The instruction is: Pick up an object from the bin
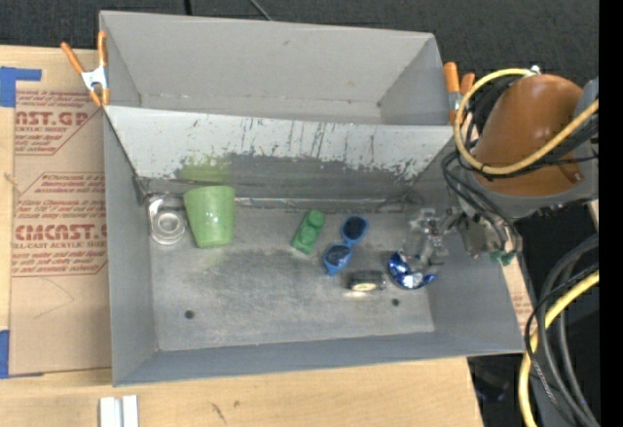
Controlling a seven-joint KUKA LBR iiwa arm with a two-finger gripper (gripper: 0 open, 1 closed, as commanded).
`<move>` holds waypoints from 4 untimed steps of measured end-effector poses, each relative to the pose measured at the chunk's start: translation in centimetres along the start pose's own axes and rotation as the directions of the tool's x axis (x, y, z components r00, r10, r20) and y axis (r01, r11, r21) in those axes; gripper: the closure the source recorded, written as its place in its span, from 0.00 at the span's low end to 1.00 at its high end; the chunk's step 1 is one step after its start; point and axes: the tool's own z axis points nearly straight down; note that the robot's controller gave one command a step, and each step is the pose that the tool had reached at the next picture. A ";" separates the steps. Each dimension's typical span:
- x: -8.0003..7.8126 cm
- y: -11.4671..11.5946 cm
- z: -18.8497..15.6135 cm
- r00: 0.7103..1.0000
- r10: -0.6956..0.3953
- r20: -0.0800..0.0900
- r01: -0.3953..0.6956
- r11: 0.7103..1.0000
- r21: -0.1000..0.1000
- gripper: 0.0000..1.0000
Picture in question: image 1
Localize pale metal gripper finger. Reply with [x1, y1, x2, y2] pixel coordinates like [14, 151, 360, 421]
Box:
[411, 234, 450, 273]
[406, 208, 452, 249]

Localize blue crumpled packet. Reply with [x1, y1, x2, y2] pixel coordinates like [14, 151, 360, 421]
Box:
[386, 250, 438, 292]

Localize black and white small tool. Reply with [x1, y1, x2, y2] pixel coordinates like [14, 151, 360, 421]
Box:
[345, 269, 388, 296]

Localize blue sunglasses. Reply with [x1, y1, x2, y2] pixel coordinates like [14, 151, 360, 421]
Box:
[321, 215, 371, 277]

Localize green toy block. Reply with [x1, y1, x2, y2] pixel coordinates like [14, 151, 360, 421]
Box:
[290, 209, 327, 256]

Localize grey metal bin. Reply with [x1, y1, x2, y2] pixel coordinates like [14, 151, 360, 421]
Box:
[98, 10, 528, 388]

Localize green plastic cup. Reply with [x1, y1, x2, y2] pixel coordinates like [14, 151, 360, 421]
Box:
[182, 185, 237, 250]

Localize clear glass jar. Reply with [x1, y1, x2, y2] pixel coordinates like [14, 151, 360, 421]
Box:
[147, 197, 189, 247]

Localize brown cardboard board red print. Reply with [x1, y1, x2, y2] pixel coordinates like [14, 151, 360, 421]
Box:
[0, 44, 114, 380]

